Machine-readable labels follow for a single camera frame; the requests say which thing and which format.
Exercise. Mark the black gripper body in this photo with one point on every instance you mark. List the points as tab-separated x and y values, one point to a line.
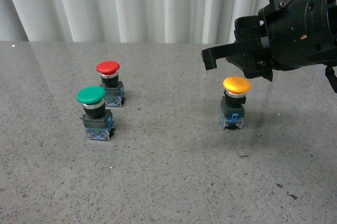
289	35

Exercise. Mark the yellow mushroom push button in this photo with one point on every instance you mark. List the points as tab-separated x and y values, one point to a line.
232	110

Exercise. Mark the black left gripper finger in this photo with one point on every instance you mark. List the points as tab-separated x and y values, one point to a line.
254	64

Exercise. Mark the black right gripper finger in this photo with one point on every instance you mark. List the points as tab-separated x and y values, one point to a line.
250	36

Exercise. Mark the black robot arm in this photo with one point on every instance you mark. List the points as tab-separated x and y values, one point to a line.
324	36

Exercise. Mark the red mushroom push button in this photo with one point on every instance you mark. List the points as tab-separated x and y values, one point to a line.
115	93

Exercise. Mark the green mushroom push button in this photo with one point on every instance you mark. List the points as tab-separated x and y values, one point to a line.
98	121

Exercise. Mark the white pleated curtain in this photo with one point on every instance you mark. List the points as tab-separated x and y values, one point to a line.
124	21

